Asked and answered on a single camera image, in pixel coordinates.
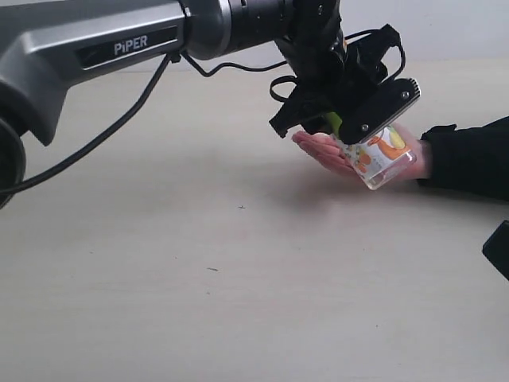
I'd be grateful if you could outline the person's open bare hand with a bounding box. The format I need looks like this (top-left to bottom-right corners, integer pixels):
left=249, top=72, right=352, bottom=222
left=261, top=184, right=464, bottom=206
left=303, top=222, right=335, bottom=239
left=292, top=123, right=433, bottom=184

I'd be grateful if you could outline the clear tea bottle white cap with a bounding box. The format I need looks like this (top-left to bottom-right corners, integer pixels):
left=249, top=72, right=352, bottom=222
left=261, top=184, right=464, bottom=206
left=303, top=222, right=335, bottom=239
left=325, top=112, right=417, bottom=190

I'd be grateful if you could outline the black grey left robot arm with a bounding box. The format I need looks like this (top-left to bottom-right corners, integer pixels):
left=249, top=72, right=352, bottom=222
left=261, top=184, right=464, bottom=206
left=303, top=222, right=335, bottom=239
left=1, top=1, right=420, bottom=204

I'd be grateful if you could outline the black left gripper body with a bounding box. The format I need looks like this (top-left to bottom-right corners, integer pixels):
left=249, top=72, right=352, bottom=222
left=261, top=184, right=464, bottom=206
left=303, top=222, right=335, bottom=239
left=274, top=23, right=400, bottom=119

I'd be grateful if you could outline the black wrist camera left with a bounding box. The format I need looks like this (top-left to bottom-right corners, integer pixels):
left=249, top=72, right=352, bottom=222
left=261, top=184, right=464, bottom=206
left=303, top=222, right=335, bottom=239
left=336, top=78, right=421, bottom=145

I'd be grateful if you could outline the black object at table edge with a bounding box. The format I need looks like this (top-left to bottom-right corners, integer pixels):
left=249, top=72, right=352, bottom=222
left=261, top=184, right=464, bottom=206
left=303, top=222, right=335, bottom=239
left=482, top=220, right=509, bottom=280

